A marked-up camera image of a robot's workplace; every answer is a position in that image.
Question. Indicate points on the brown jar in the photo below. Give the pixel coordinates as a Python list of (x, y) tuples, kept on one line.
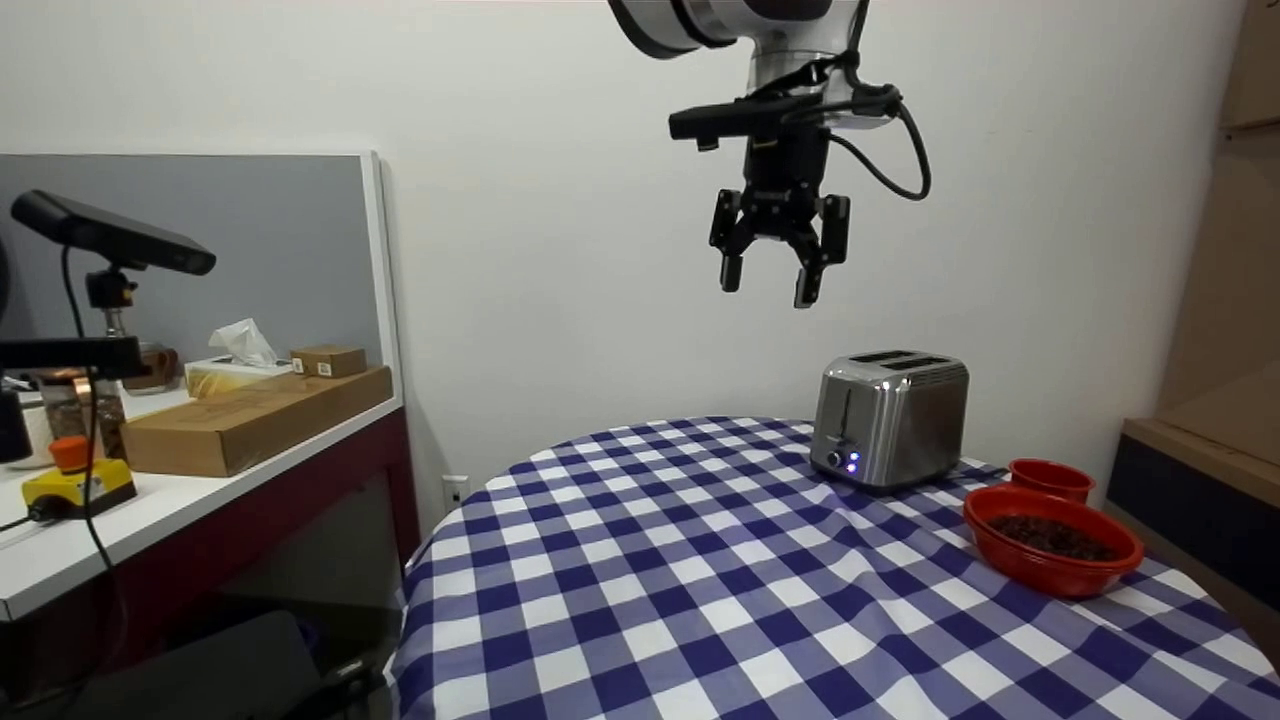
[(75, 401)]

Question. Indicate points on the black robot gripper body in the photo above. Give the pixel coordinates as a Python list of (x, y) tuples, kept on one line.
[(784, 181)]

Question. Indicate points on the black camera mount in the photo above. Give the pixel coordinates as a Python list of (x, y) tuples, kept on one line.
[(113, 299)]

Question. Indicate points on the small orange object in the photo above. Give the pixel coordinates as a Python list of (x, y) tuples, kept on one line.
[(70, 448)]

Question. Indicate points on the black chair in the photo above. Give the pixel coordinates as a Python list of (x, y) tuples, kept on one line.
[(224, 665)]

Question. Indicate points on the blue white checkered tablecloth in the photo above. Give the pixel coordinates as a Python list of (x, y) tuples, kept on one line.
[(774, 600)]

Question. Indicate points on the dark coffee beans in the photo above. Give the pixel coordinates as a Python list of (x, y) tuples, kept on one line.
[(1063, 539)]

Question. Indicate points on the yellow black hand tool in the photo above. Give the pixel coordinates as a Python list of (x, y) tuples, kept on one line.
[(80, 491)]

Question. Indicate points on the black bar camera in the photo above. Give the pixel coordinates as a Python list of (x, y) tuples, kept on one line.
[(113, 235)]

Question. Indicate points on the silver two-slot toaster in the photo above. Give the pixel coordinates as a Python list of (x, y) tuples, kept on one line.
[(890, 427)]

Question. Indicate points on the tissue box with white tissue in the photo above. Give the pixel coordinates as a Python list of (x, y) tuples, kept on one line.
[(241, 358)]

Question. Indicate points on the small wooden block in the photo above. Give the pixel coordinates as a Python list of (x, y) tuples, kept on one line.
[(330, 363)]

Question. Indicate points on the white desk with red front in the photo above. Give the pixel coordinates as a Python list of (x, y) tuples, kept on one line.
[(200, 534)]

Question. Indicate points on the black flat device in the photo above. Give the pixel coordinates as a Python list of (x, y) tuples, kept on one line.
[(64, 354)]

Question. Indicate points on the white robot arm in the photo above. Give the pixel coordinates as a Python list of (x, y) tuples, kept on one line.
[(741, 21)]

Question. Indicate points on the small red bowl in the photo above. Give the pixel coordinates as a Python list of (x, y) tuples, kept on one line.
[(1050, 477)]

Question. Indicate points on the grey partition panel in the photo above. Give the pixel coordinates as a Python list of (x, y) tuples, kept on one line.
[(283, 255)]

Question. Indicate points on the large red bowl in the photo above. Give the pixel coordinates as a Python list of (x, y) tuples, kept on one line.
[(1052, 562)]

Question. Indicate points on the flat wooden box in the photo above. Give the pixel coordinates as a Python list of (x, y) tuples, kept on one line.
[(255, 423)]

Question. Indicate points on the white wall outlet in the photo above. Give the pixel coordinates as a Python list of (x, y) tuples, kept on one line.
[(454, 491)]

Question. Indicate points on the beige wooden cabinet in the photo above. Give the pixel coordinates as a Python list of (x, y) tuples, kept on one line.
[(1214, 347)]

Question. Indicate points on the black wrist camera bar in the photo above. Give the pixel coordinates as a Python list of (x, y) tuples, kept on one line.
[(783, 112)]

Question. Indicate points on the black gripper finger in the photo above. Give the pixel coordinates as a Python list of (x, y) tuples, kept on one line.
[(816, 264), (731, 247)]

